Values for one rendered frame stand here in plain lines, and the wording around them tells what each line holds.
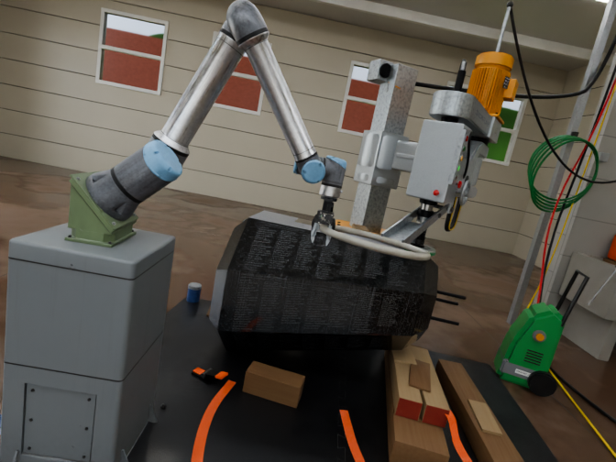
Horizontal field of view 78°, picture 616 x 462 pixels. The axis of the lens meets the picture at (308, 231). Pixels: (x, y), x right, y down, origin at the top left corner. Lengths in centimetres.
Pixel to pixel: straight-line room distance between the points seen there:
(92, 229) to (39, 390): 57
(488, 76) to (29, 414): 292
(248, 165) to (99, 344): 723
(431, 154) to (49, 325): 185
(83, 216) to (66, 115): 836
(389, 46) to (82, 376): 814
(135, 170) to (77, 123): 833
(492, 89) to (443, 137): 80
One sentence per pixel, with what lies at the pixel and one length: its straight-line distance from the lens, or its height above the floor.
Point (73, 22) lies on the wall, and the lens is 991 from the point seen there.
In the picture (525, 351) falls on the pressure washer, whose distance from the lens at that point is 314.
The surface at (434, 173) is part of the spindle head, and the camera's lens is 217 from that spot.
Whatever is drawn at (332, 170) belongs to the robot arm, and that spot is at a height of 124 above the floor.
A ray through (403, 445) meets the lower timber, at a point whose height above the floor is 13.
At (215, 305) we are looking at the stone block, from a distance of 219.
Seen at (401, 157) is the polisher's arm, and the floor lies 140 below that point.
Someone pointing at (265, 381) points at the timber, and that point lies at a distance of 213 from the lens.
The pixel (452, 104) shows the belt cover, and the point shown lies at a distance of 218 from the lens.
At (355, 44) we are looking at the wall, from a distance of 870.
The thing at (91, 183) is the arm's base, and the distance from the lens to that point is 147.
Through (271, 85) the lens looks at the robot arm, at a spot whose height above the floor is 149.
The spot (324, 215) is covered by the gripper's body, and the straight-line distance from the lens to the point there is 160.
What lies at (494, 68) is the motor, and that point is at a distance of 290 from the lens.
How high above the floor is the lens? 128
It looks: 11 degrees down
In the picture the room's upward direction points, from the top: 11 degrees clockwise
